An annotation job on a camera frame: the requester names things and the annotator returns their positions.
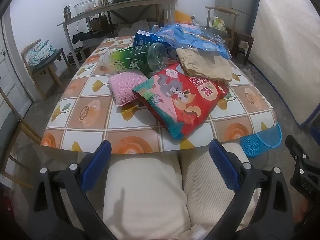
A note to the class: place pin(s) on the grey cloth bundle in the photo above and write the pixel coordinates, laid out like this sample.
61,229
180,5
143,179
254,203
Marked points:
137,27

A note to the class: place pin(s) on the crumpled brown paper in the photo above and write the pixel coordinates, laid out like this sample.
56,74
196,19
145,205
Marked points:
202,65

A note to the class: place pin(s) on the brown cardboard box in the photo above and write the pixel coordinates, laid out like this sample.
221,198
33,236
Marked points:
97,22

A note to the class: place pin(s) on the red cartoon snack bag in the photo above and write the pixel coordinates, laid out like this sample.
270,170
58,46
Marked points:
185,100

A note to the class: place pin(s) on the blue plastic bag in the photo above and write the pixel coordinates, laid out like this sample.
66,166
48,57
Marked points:
180,35

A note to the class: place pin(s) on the steel water bottle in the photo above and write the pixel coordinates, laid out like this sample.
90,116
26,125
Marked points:
67,13

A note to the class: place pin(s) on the green plastic bottle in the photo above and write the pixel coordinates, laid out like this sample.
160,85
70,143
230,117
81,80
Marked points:
135,57

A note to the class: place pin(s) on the green white carton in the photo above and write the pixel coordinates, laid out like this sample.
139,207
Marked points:
218,23

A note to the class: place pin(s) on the bare wooden chair frame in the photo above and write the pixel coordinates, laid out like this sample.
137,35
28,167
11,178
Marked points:
25,130

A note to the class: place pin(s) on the white mattress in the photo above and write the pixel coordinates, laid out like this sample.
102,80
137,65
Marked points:
287,55

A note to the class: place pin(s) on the wooden armchair with dark seat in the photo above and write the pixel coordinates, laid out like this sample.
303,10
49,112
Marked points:
232,33

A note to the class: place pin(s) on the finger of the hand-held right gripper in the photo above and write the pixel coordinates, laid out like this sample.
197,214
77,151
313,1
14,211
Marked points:
300,165

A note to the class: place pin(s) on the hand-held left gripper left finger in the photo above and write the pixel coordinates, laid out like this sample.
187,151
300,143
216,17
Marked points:
96,165

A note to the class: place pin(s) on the blue cardboard box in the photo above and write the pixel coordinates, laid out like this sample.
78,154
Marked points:
141,38

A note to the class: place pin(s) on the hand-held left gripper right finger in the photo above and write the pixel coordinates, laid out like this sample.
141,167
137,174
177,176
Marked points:
223,165

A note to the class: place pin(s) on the glass bowl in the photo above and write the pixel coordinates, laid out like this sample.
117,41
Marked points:
83,7

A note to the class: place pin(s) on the wooden chair with cushion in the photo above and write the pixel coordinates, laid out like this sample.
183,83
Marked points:
47,66

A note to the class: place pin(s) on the yellow bag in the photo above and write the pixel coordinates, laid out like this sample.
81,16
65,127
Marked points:
182,17

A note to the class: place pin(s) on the grey refrigerator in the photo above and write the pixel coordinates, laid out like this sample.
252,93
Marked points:
237,0

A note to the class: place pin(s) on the black bag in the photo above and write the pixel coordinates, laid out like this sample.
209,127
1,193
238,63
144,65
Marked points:
87,36

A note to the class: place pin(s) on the blue plastic basket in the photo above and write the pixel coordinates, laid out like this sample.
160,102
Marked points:
260,142

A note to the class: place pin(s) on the floral cloth bundle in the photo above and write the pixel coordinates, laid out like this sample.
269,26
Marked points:
40,52

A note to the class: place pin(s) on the white door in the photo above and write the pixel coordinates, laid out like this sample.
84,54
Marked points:
10,85

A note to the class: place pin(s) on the grey side table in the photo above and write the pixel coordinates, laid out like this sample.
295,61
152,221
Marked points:
125,3

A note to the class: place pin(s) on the pink scouring cloth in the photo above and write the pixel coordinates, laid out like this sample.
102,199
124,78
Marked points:
122,85

